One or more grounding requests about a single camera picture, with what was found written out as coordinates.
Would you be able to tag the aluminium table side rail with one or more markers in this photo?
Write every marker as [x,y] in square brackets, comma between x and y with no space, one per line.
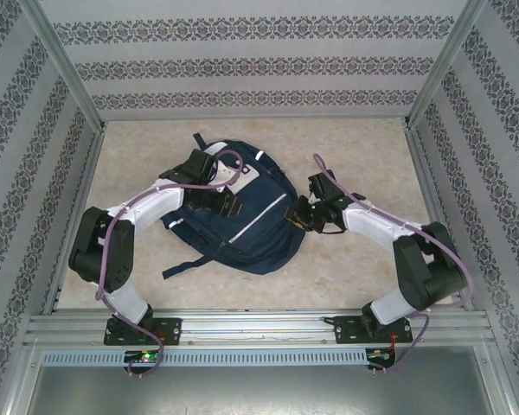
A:
[430,194]
[75,194]

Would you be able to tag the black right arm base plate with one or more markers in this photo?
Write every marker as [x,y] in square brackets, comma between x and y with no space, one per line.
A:
[346,330]

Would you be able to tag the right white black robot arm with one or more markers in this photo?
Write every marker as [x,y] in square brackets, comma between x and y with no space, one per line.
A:
[372,220]

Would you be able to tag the aluminium frame post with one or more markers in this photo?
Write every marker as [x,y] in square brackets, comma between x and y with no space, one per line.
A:
[447,60]
[60,60]

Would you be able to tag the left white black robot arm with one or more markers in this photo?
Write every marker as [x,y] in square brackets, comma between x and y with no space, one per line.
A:
[155,205]

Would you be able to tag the aluminium mounting rail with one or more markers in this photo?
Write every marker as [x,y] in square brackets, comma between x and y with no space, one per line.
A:
[259,324]

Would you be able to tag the small circuit board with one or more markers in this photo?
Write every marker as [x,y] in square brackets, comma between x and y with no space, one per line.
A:
[380,355]
[145,357]

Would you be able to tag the grey metal shelf panel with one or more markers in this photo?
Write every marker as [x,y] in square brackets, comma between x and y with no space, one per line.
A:
[259,393]

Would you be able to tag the navy blue backpack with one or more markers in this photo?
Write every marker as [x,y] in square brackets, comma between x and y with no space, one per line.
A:
[259,242]

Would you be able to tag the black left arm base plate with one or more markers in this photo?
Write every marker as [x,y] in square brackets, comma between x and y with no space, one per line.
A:
[173,330]

